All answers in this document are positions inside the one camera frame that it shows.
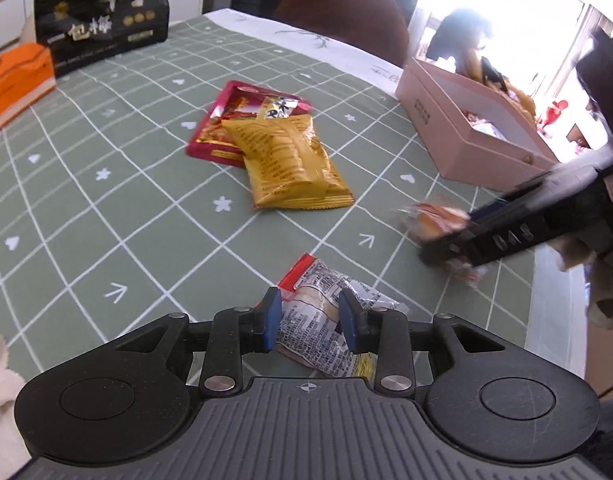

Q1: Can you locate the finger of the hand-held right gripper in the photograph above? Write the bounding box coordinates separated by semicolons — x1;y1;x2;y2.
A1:
467;172;557;226
419;227;492;267

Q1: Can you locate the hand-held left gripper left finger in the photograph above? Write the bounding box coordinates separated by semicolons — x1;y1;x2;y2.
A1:
114;287;282;400

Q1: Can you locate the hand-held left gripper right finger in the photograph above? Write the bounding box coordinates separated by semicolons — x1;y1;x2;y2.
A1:
339;287;505;400

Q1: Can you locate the small yellow and red packet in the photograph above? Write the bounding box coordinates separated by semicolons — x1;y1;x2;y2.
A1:
256;252;402;378

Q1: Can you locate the white and red bread packet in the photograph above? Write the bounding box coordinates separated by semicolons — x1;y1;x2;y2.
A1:
399;202;488;287

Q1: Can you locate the pink cardboard box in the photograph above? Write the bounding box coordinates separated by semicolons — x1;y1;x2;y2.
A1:
395;57;562;193

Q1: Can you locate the gold snack packet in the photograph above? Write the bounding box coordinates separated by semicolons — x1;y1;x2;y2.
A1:
220;114;355;211

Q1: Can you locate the dark red spicy snack packet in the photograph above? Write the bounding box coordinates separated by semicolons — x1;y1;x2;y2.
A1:
186;80;311;167

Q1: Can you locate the person's right hand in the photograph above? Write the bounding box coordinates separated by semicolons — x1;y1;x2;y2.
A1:
551;232;613;333

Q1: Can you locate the red toy figure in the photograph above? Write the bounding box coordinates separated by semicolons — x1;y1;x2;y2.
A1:
543;100;570;137

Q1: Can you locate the green grid tablecloth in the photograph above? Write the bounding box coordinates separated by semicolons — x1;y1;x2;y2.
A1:
0;7;587;461

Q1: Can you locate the black and brown plush toy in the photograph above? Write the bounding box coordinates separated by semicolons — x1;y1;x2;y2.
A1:
427;7;537;121

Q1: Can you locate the brown chair back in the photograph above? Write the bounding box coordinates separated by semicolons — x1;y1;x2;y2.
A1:
274;0;410;68

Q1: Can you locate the orange box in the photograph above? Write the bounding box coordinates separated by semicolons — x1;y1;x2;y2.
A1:
0;42;57;138

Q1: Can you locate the large black snack bag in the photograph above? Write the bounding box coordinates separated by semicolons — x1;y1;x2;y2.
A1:
34;0;170;78

